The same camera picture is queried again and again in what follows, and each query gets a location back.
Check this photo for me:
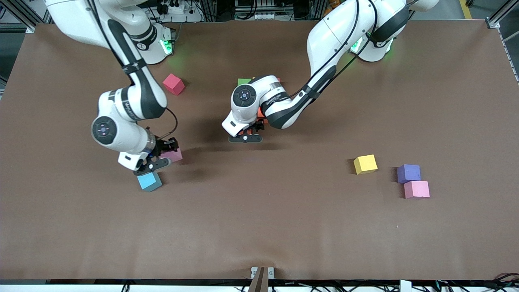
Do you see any purple foam cube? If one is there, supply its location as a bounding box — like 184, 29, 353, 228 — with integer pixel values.
397, 164, 421, 184

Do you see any blue foam cube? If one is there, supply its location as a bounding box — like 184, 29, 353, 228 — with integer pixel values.
137, 172, 163, 192

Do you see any brown camera post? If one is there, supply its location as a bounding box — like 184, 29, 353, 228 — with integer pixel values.
247, 266, 270, 292

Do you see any silver metal bracket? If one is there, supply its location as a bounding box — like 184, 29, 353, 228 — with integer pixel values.
250, 266, 275, 280

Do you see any brown table cover sheet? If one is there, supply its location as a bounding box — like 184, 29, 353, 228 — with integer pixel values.
0, 20, 519, 281

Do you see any white power strip with plugs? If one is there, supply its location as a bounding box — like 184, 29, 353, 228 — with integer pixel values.
156, 0, 203, 23

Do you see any aluminium frame profile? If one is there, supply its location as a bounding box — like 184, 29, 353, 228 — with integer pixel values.
485, 0, 519, 30
0, 0, 55, 34

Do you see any pink foam cube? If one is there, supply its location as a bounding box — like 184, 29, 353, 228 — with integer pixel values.
160, 148, 183, 163
403, 180, 430, 200

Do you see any yellow foam cube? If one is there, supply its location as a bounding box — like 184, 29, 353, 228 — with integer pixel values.
353, 154, 378, 175

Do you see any red foam cube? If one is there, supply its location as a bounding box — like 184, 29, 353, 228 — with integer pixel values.
162, 73, 186, 97

